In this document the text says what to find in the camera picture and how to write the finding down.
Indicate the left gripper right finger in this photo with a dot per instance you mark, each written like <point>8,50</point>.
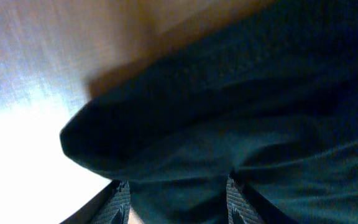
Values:
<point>246,206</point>

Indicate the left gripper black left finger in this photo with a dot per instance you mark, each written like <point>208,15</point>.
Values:
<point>110,206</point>

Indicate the black shorts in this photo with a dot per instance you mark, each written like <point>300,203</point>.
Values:
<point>271,100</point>

